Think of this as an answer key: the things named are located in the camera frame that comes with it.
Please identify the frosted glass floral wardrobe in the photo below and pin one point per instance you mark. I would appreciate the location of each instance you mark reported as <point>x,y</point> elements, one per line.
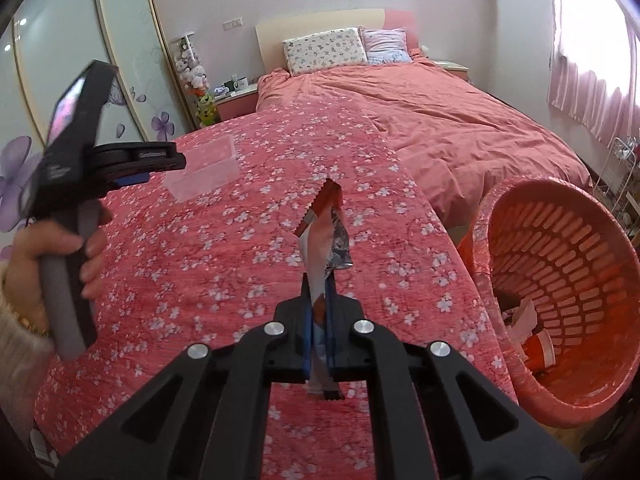
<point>75,20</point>

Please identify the person's left forearm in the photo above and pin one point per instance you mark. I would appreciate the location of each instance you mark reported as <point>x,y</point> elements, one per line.
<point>15,360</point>

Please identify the beige wooden headboard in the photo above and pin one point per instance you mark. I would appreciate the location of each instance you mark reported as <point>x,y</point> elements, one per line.
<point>280,27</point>

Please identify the white wall socket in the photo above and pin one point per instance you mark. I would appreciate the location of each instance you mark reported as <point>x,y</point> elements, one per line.
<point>233,23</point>

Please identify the pink bedside table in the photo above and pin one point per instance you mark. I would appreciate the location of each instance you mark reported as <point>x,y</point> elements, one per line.
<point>452,69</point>
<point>237,105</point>

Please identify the person's left hand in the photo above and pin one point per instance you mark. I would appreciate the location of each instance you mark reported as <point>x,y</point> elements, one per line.
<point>30,270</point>

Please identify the pink striped pillow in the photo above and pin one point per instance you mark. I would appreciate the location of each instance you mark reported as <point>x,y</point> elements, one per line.
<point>385,45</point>

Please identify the white floral pillow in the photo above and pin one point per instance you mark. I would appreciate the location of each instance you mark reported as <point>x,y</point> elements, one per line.
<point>325,52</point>

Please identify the orange plastic basket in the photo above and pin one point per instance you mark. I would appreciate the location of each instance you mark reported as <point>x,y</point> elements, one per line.
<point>575,240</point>

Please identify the plush toy display tube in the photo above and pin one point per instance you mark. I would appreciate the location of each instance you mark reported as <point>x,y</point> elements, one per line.
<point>195,75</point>

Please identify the clear plastic box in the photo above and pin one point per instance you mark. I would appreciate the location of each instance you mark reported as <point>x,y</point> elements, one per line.
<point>205,170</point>

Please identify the white and green mug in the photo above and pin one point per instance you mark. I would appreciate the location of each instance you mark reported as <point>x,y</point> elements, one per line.
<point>241,83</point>

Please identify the orange and white paper cup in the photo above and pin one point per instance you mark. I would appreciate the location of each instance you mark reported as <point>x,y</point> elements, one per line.
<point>540,352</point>

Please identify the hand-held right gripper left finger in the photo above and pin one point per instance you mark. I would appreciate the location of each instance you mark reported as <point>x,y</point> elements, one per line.
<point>308,355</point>

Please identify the pink paper scrap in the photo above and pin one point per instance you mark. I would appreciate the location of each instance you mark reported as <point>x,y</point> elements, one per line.
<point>524,320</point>

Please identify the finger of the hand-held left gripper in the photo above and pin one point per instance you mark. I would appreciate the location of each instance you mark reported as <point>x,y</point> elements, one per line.
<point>162,157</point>
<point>130,179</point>

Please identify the red and silver snack wrapper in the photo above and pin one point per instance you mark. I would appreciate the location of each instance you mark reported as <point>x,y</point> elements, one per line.
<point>320,240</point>

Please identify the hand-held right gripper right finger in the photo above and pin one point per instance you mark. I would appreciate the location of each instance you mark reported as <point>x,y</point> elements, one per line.
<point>331,342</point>

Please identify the bed with red duvet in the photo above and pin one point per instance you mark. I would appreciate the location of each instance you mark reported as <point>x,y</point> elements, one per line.
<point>450,125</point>

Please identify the pink curtain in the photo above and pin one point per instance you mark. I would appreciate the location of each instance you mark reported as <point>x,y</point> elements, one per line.
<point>590,60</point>

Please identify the red floral blanket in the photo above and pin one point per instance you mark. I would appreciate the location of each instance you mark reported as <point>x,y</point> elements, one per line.
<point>225,260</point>

